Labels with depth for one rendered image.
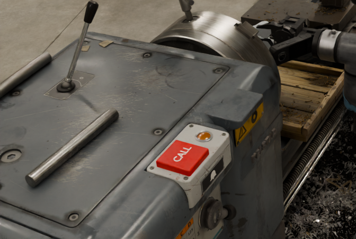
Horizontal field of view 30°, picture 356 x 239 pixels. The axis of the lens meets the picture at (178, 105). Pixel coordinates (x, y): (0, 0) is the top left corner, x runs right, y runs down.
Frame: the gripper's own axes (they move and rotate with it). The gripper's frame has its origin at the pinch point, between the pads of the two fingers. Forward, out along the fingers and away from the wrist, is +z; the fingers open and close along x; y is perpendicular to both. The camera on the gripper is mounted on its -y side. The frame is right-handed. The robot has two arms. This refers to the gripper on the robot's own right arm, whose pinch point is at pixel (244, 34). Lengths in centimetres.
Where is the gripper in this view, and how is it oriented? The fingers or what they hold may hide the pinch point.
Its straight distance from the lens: 172.0
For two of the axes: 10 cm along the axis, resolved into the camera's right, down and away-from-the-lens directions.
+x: -1.1, -8.3, -5.5
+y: 5.2, -5.2, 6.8
